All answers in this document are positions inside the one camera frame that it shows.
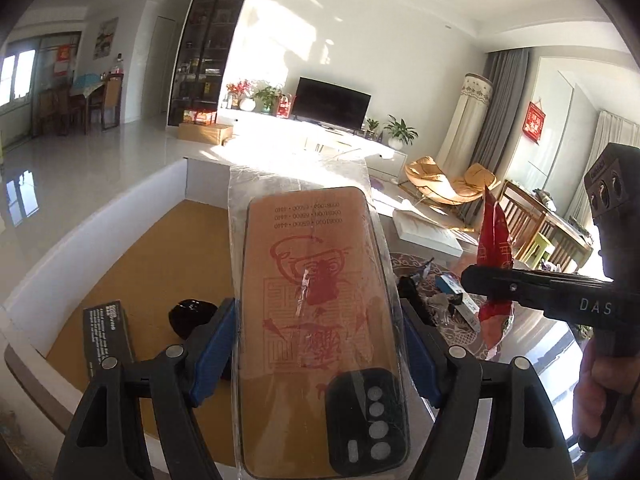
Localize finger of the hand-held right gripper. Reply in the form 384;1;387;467
460;266;568;318

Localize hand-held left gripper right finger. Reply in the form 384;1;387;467
400;305;576;480

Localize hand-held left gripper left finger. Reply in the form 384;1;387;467
52;297;237;480

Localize red snack packet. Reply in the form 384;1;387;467
475;187;519;361

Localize brown phone case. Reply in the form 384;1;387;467
227;162;412;480

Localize white board panel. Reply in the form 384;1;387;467
0;155;373;441

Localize person's right hand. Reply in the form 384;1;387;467
572;342;640;436

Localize green stool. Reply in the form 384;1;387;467
525;232;557;270

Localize black glossy object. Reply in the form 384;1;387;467
167;298;219;342

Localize cluttered wooden desk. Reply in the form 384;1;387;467
500;180;598;273

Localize blue and white small box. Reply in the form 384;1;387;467
434;274;482;332

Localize wooden chair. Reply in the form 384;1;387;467
499;180;548;261

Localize black clip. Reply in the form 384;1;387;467
396;269;433;323

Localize white curtain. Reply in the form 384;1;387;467
565;109;640;221

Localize black printed box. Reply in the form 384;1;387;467
82;302;137;378

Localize white flat box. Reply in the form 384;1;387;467
391;207;478;257

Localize orange lounge chair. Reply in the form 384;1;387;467
404;156;502;207

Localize grey curtain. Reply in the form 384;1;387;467
470;50;532;186

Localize covered standing air conditioner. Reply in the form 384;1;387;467
437;72;496;183

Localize large potted plant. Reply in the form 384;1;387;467
382;115;419;151

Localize cardboard box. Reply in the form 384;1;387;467
177;122;235;147

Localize white television cabinet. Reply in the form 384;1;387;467
231;110;422;183

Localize colourful boxes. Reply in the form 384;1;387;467
181;108;219;126

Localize green potted plant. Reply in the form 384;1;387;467
252;84;282;115

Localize red flower bouquet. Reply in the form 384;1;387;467
225;79;252;107

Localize black television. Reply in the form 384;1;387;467
292;76;372;131

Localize dining table with chairs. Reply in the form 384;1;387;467
36;71;124;137

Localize dark glass display cabinet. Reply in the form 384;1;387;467
166;0;252;127

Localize red door poster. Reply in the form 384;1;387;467
53;44;72;77

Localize red wall hanging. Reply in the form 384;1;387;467
522;101;549;145

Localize wall painting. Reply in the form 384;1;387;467
94;16;120;61

